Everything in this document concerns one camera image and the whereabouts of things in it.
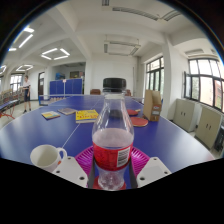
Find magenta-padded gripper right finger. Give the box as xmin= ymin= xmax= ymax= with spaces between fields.
xmin=128 ymin=146 xmax=173 ymax=189

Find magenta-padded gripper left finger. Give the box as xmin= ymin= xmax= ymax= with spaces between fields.
xmin=52 ymin=145 xmax=98 ymax=189

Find clear red-labelled drink bottle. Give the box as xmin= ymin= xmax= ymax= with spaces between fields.
xmin=91 ymin=77 xmax=135 ymax=191

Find white mug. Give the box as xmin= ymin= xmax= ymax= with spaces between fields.
xmin=29 ymin=144 xmax=68 ymax=173

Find red table tennis paddle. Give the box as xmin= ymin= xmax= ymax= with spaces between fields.
xmin=125 ymin=108 xmax=141 ymax=117
xmin=129 ymin=116 xmax=150 ymax=128

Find yellow book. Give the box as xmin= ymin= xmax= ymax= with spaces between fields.
xmin=75 ymin=109 xmax=100 ymax=124

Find small colourful book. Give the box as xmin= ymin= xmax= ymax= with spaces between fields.
xmin=40 ymin=110 xmax=62 ymax=121

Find thin grey book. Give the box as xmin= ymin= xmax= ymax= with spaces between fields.
xmin=57 ymin=107 xmax=78 ymax=116

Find cream two-door cabinet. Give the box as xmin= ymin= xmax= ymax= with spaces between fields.
xmin=172 ymin=98 xmax=198 ymax=133
xmin=194 ymin=105 xmax=223 ymax=150

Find brown cardboard box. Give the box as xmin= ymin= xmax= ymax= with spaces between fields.
xmin=142 ymin=89 xmax=163 ymax=122

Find low blue court barrier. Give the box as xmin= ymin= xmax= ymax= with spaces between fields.
xmin=38 ymin=94 xmax=69 ymax=107

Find black bin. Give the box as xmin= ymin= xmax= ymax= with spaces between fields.
xmin=213 ymin=119 xmax=224 ymax=153

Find tall blue partition panels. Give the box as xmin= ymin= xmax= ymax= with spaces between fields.
xmin=49 ymin=78 xmax=84 ymax=96

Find blue red-legged tennis table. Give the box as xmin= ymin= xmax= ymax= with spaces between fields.
xmin=0 ymin=98 xmax=21 ymax=120

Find person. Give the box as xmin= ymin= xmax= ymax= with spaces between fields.
xmin=20 ymin=74 xmax=33 ymax=114

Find dark wooden door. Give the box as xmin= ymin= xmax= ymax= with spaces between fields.
xmin=37 ymin=71 xmax=46 ymax=98

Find tall black-framed glass door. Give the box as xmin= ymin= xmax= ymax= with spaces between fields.
xmin=145 ymin=56 xmax=165 ymax=98

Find large black-framed window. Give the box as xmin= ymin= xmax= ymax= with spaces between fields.
xmin=184 ymin=58 xmax=224 ymax=113

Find small bright window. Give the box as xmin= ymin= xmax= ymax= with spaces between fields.
xmin=9 ymin=73 xmax=23 ymax=93

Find ceiling light strips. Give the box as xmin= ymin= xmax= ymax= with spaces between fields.
xmin=0 ymin=25 xmax=72 ymax=75

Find square ceiling air conditioner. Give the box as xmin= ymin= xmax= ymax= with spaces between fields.
xmin=103 ymin=40 xmax=142 ymax=57

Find long ceiling air vent unit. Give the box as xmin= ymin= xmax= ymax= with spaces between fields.
xmin=101 ymin=0 xmax=183 ymax=22

